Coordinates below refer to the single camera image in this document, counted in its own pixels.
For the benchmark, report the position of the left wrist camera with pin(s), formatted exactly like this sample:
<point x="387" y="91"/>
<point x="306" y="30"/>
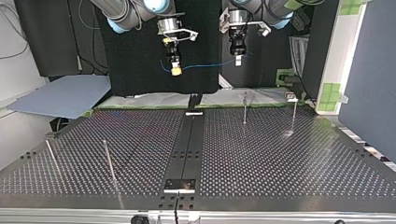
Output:
<point x="263" y="30"/>

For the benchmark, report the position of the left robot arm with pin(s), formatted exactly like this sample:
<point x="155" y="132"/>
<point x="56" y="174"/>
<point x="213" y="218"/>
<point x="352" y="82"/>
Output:
<point x="278" y="14"/>

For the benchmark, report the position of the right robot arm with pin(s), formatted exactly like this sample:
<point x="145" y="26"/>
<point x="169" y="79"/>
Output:
<point x="124" y="12"/>

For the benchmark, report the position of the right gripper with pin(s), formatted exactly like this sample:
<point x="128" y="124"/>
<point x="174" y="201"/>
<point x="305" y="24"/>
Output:
<point x="173" y="51"/>

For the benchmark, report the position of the metal post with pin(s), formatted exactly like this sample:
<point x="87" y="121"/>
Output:
<point x="53" y="157"/>
<point x="109" y="161"/>
<point x="245" y="109"/>
<point x="294" y="110"/>

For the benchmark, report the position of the black panel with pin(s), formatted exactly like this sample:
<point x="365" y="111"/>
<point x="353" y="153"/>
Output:
<point x="140" y="62"/>

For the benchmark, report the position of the black cabinet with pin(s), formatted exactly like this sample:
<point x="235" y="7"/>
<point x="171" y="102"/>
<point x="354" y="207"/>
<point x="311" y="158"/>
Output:
<point x="46" y="37"/>

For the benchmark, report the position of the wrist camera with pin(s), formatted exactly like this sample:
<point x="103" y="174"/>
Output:
<point x="187" y="33"/>
<point x="263" y="30"/>

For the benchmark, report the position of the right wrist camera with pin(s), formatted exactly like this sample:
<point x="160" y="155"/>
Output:
<point x="187" y="33"/>

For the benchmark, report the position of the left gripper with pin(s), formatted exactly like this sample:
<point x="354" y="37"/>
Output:
<point x="237" y="43"/>

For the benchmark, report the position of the grey board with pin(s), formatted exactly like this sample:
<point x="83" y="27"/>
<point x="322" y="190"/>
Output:
<point x="62" y="96"/>

